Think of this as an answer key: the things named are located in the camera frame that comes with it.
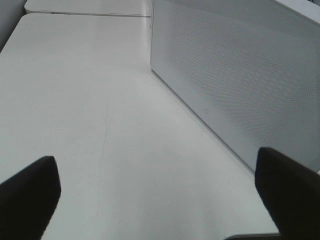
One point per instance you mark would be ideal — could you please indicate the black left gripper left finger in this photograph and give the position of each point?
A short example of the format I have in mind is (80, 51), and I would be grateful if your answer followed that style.
(29, 199)

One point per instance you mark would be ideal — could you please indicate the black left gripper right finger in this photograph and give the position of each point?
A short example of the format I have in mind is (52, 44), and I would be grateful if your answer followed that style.
(291, 194)

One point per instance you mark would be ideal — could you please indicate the white microwave door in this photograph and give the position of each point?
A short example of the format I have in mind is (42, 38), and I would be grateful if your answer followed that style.
(249, 68)

